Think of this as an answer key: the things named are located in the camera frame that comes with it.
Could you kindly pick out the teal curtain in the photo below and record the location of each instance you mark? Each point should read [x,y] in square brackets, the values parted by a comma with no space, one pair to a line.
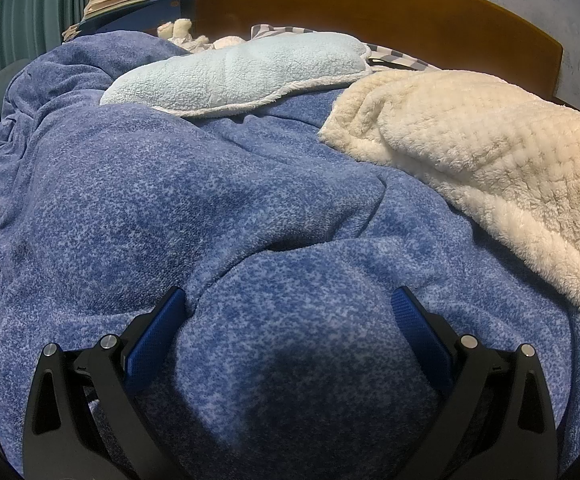
[20,20]

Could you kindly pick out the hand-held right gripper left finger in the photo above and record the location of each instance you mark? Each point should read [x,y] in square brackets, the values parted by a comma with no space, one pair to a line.
[155,340]

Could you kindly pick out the white plush toy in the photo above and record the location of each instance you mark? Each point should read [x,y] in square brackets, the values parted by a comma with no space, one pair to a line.
[179,27]
[220,42]

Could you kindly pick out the light blue fluffy pillow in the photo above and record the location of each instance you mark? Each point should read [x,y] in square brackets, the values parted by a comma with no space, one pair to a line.
[230,72]

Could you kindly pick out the grey striped pillow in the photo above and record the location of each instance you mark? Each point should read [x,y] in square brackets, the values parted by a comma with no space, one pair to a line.
[400,57]

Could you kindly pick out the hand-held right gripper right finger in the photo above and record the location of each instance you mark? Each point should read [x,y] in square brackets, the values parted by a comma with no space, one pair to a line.
[420,335]

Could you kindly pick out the cream fluffy blanket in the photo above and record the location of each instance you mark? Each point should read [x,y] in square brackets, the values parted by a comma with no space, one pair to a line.
[495,150]

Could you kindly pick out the brown wooden headboard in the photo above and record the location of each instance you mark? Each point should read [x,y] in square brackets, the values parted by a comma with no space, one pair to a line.
[370,10]

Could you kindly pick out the stack of books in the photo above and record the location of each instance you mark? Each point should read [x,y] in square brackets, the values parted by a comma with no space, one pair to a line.
[115,2]

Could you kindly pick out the blue fleece blanket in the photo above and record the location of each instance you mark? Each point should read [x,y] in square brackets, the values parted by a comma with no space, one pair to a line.
[195,200]

